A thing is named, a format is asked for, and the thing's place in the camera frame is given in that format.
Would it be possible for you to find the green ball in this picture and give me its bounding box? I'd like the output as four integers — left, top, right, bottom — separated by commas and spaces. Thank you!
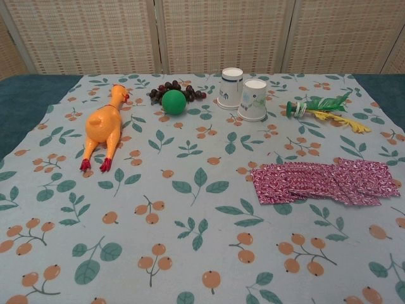
161, 89, 187, 115

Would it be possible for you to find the white paper cup blue print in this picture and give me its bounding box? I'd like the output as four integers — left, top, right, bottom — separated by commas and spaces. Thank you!
216, 67, 245, 111

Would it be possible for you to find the white paper cup green print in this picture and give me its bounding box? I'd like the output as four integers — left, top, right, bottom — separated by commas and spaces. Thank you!
237, 79, 268, 122

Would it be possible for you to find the floral leaf and fruit tablecloth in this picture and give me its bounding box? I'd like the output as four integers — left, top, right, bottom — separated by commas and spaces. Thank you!
0, 73, 405, 304

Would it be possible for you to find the dark purple grape bunch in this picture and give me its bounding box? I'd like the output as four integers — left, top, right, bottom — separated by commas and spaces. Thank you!
147, 80, 208, 106

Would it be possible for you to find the yellow rubber chicken toy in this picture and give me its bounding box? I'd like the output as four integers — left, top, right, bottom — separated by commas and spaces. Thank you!
80, 83, 132, 174

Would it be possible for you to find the woven folding screen panel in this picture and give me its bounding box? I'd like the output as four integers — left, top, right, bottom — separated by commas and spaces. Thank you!
157, 0, 294, 75
0, 0, 161, 80
286, 0, 405, 76

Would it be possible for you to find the green yellow feather shuttlecock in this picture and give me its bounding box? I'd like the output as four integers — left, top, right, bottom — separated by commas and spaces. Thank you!
285, 91, 372, 134

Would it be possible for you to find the red white patterned cloth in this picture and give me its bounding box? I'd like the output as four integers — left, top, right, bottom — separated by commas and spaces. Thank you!
328, 159, 382, 207

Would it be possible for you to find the teal table cover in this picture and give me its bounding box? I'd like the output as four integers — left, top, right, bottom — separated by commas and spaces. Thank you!
0, 73, 405, 161

